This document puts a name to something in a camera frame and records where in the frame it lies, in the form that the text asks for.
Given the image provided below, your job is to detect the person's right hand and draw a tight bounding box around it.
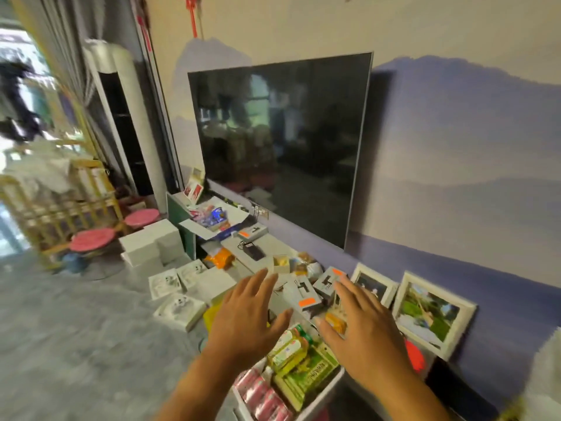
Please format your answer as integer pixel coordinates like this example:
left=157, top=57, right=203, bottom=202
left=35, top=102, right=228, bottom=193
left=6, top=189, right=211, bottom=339
left=314, top=275, right=408, bottom=391

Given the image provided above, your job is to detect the person's left hand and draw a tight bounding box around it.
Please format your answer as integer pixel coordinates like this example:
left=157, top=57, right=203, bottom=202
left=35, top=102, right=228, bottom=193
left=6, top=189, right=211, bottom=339
left=202, top=267, right=293, bottom=373

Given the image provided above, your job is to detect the person's left forearm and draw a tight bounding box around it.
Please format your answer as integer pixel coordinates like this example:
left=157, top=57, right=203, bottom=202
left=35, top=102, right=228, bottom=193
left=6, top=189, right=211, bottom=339
left=155, top=350, right=246, bottom=421

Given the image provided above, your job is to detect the person's right forearm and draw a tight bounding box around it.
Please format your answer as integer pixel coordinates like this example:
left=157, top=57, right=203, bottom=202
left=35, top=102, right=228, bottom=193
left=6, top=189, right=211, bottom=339
left=372, top=368, right=452, bottom=421

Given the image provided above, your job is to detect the yellow play tray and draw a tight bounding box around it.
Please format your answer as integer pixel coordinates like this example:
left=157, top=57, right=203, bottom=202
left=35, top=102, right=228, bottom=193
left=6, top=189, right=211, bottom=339
left=202, top=300, right=227, bottom=334

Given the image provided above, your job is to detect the orange packet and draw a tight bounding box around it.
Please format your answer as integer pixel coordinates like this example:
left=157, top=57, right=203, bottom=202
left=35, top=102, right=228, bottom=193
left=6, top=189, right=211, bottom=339
left=324, top=312, right=348, bottom=335

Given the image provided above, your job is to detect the red lid jar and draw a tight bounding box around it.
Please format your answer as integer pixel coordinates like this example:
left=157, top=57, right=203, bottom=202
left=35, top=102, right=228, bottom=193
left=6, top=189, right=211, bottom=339
left=403, top=339, right=427, bottom=374

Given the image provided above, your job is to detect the white square carton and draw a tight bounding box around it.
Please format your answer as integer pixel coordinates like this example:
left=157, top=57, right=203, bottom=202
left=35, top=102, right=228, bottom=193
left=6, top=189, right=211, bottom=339
left=192, top=267, right=237, bottom=305

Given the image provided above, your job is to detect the white foam toy tray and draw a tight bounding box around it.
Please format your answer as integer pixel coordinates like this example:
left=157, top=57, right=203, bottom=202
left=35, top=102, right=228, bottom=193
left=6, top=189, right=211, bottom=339
left=148, top=268, right=183, bottom=301
left=152, top=293, right=207, bottom=333
left=176, top=258, right=209, bottom=290

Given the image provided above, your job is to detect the white plastic crate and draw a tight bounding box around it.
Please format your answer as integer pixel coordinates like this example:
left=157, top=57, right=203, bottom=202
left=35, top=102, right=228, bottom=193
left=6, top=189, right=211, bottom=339
left=231, top=337, right=347, bottom=421

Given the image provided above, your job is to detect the grey box orange sticker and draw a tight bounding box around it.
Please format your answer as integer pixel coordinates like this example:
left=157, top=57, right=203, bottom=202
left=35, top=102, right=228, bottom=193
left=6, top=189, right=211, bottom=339
left=236, top=223, right=269, bottom=241
left=311, top=266, right=347, bottom=299
left=280, top=275, right=325, bottom=319

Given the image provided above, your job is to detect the orange snack bag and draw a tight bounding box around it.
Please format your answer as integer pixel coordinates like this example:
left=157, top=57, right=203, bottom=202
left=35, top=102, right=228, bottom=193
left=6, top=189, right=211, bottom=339
left=203, top=247, right=236, bottom=270

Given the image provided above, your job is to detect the black handheld device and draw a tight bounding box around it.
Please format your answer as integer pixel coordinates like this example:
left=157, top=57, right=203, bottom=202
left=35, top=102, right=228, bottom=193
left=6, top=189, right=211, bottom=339
left=238, top=243, right=267, bottom=261

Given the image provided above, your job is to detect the brown snack bag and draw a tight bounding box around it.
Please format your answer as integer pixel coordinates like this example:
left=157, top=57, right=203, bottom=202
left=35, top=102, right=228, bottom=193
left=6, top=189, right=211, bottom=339
left=291, top=251, right=314, bottom=277

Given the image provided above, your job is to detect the open white flap carton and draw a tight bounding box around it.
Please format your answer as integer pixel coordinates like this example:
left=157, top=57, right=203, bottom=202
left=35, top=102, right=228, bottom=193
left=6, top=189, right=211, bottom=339
left=178, top=196, right=251, bottom=241

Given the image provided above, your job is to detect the blue shiny packet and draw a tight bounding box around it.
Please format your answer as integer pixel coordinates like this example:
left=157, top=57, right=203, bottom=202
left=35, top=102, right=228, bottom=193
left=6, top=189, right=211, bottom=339
left=206, top=205, right=230, bottom=229

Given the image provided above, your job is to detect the white foam block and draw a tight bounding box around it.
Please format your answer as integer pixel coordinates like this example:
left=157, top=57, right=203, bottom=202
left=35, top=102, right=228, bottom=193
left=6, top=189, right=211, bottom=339
left=118, top=230, right=161, bottom=266
left=120, top=251, right=164, bottom=279
left=142, top=218, right=185, bottom=264

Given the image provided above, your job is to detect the red white picture card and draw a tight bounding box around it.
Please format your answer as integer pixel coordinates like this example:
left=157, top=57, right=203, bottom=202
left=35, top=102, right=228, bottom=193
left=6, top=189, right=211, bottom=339
left=183, top=168, right=206, bottom=205

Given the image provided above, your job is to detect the pink round stool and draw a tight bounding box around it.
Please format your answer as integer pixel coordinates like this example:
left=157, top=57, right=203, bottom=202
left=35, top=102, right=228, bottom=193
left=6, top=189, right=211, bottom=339
left=124, top=208, right=161, bottom=229
left=61, top=227, right=117, bottom=275

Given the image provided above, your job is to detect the black flat television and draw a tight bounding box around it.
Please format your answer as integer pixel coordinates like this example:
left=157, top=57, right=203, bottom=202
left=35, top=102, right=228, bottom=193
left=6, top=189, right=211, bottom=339
left=187, top=52, right=374, bottom=250

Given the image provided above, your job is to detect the wooden baby crib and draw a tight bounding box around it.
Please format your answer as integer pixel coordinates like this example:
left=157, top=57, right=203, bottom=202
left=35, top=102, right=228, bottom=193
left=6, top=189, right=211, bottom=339
left=0, top=140, right=126, bottom=270

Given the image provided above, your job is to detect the white tower air conditioner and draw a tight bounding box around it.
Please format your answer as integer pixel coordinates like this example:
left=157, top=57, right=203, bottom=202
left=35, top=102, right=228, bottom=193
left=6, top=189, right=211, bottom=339
left=82, top=39, right=169, bottom=213

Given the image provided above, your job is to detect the white cloth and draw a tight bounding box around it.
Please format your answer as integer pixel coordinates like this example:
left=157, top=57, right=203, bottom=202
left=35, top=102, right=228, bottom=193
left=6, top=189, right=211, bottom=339
left=4, top=140, right=88, bottom=198

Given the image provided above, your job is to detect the red knot ornament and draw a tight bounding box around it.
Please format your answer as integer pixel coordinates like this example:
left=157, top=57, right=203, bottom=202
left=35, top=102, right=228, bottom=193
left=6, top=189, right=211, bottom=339
left=175, top=0, right=205, bottom=39

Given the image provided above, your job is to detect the grey curtain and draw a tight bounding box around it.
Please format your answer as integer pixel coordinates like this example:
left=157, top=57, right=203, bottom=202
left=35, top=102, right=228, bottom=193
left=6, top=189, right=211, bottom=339
left=8, top=0, right=132, bottom=171

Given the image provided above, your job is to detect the row of hanging clothes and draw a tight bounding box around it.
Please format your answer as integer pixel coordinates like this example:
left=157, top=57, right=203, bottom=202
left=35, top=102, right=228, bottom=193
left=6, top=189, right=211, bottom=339
left=0, top=56, right=44, bottom=143

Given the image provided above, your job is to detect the black-white photo frame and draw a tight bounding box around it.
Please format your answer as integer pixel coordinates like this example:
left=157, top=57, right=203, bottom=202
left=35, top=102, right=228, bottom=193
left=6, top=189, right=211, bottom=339
left=349, top=263, right=400, bottom=310

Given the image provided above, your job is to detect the landscape photo frame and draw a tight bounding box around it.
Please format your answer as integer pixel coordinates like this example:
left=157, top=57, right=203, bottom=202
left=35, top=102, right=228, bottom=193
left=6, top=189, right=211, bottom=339
left=391, top=270, right=477, bottom=363

